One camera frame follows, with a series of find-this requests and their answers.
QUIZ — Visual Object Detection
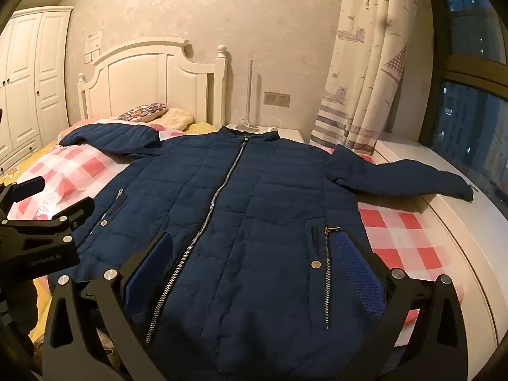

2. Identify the white bed headboard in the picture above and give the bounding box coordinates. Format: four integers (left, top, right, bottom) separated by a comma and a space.
77, 37, 229, 128

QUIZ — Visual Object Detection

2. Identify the white window sill platform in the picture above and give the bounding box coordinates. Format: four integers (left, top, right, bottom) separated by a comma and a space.
357, 133, 508, 350

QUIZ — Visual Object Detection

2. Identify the printed striped curtain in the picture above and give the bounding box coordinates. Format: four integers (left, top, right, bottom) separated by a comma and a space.
310, 0, 423, 157

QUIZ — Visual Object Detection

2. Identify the white wardrobe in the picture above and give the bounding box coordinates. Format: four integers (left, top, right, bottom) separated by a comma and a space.
0, 6, 75, 171

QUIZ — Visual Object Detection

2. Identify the yellow pillow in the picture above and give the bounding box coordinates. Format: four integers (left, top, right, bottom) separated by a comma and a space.
184, 121, 219, 134

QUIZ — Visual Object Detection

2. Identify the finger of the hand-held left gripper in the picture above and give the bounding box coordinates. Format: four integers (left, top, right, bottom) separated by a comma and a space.
0, 176, 46, 223
0, 196, 96, 244

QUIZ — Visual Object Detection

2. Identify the white pole lamp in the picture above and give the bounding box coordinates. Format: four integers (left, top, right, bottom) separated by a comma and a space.
230, 59, 260, 133

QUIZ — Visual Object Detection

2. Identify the red checked blanket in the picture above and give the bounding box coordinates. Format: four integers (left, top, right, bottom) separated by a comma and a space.
8, 121, 466, 350

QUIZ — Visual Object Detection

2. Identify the cream plush pillow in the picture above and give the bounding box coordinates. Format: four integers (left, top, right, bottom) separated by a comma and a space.
159, 107, 195, 131

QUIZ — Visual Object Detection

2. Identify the wall socket plate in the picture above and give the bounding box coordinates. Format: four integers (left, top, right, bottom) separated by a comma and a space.
264, 92, 290, 107

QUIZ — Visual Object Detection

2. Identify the patterned round pillow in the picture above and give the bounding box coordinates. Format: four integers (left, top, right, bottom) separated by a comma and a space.
117, 102, 169, 123

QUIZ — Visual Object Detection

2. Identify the white nightstand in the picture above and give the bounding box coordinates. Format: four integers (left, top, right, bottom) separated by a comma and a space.
228, 125, 306, 145

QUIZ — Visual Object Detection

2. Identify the dark window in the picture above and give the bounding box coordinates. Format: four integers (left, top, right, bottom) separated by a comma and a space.
421, 0, 508, 207

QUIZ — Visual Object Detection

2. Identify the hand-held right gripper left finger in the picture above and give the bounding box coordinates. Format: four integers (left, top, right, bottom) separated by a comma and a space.
42, 231, 175, 381

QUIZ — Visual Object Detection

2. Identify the navy puffer jacket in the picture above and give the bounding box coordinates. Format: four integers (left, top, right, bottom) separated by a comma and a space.
59, 124, 475, 381

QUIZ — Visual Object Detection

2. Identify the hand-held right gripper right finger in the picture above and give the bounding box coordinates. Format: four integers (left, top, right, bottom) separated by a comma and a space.
333, 232, 470, 381

